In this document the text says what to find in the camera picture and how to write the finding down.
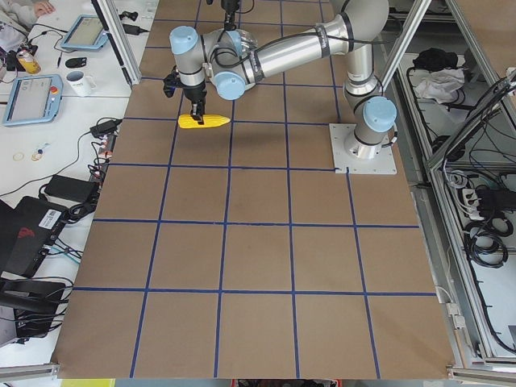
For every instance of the blue teach pendant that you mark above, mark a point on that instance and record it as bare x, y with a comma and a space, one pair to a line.
86, 34
33, 99

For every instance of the aluminium frame post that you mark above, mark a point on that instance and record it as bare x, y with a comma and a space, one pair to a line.
109, 17

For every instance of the silver robot arm, image right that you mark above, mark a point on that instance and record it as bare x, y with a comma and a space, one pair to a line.
230, 59

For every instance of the metal base plate, image right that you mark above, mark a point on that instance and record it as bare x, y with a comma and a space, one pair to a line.
352, 157

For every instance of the white mug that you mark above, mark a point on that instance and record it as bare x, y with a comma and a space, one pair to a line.
82, 84

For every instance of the yellow corn cob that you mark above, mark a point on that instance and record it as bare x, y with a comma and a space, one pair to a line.
187, 121

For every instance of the black cloth bundle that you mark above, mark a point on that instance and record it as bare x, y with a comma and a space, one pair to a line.
435, 59

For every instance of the blue teach pendant near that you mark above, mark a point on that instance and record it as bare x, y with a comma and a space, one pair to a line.
33, 99

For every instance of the black computer mouse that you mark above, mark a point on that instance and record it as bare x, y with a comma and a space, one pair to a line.
76, 62

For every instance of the power strip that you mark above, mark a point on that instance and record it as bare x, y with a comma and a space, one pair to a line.
103, 151

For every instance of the black laptop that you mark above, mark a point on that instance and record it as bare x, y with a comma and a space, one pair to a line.
35, 225

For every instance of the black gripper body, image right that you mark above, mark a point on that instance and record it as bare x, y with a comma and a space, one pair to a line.
195, 94

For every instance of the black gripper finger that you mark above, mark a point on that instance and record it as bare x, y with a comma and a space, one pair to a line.
194, 111
201, 112

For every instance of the white crumpled cloth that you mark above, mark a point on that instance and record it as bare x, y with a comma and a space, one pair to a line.
442, 86

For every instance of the black power brick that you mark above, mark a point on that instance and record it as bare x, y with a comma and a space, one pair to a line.
70, 188

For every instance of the blue teach pendant far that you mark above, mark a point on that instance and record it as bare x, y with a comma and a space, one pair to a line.
86, 34

